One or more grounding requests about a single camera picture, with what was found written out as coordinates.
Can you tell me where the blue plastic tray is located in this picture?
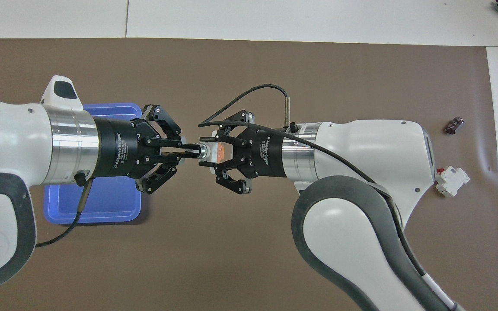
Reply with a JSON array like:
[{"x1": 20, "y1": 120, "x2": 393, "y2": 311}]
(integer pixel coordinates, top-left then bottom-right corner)
[{"x1": 44, "y1": 102, "x2": 143, "y2": 225}]

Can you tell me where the white circuit breaker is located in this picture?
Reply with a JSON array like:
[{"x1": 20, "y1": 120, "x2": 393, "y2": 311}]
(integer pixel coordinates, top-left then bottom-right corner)
[{"x1": 435, "y1": 166, "x2": 471, "y2": 197}]

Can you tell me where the brown table mat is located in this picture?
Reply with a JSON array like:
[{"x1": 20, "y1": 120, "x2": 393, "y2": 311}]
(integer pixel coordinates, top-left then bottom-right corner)
[{"x1": 0, "y1": 38, "x2": 498, "y2": 311}]

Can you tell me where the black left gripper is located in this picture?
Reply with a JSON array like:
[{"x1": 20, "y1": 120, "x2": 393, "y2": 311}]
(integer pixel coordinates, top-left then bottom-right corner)
[{"x1": 94, "y1": 104, "x2": 201, "y2": 195}]

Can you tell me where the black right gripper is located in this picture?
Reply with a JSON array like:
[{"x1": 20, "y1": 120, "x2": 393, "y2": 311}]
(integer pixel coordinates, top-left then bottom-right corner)
[{"x1": 199, "y1": 110, "x2": 286, "y2": 195}]

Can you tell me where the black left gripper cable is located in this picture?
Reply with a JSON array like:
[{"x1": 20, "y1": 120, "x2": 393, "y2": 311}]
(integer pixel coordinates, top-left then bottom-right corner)
[{"x1": 35, "y1": 171, "x2": 94, "y2": 248}]

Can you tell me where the small dark electronic component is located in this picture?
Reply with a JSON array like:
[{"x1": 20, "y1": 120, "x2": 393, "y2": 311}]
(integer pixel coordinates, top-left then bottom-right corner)
[{"x1": 445, "y1": 117, "x2": 465, "y2": 135}]

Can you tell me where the orange white selector switch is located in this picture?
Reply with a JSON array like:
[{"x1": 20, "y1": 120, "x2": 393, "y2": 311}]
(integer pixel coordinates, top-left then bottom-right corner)
[{"x1": 188, "y1": 142, "x2": 226, "y2": 168}]

